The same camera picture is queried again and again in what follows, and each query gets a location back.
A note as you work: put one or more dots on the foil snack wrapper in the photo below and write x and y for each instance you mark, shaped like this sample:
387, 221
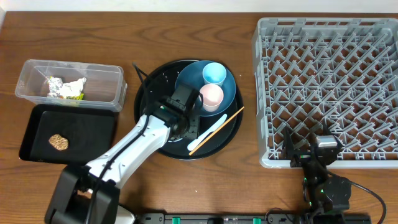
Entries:
54, 85

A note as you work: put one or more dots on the black rectangular tray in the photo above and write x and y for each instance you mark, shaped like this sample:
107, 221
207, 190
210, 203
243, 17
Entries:
89, 131

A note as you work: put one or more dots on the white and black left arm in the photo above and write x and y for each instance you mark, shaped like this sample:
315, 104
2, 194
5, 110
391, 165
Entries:
90, 193

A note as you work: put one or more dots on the dark blue plate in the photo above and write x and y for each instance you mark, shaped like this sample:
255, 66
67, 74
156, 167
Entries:
192, 75

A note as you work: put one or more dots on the clear plastic bin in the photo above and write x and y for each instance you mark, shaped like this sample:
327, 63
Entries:
104, 87

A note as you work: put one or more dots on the pink cup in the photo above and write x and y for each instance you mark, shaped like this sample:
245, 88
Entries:
212, 97

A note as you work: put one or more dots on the brown cookie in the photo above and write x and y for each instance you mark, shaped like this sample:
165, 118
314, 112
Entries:
59, 142

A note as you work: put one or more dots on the light blue cup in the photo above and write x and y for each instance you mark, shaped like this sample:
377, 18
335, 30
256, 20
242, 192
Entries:
214, 73

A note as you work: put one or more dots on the wooden chopstick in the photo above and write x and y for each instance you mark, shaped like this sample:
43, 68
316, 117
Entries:
213, 132

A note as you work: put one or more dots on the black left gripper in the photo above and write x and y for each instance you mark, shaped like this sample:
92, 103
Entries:
191, 128

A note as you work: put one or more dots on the light blue plastic knife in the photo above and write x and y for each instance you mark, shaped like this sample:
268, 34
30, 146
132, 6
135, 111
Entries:
214, 127

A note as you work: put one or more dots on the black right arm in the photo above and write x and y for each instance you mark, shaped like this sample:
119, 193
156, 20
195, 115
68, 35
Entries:
328, 196

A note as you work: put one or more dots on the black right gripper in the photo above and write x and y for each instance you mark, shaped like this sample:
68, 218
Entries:
300, 156

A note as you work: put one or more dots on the grey dishwasher rack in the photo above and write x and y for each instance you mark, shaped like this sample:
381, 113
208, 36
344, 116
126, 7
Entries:
335, 72

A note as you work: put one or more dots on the round black tray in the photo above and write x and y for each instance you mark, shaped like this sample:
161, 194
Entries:
161, 83

